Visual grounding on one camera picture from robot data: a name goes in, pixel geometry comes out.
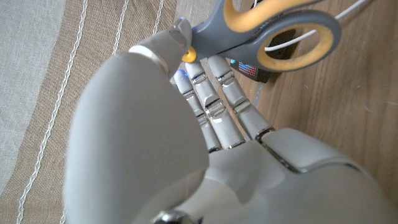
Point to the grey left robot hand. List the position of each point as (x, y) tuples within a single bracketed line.
[(140, 140)]

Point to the grey marking tape outline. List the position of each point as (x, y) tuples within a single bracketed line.
[(258, 93)]

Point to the beige striped curtain backdrop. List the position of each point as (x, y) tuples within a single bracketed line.
[(46, 77)]

